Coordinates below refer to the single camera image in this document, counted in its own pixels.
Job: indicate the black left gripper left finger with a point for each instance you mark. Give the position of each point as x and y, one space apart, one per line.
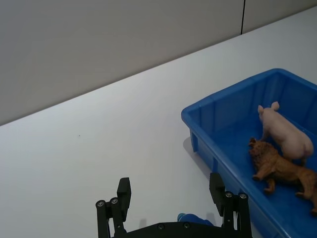
123 198

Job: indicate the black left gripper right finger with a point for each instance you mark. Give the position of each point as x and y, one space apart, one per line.
218 191

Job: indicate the small blue toy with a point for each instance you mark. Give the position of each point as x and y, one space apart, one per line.
192 219

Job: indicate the brown toy lion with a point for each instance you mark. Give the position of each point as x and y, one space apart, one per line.
275 163

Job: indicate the blue plastic bin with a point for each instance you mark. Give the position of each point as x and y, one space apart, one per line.
223 119

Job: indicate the pink toy pig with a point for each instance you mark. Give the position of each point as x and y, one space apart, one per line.
284 134

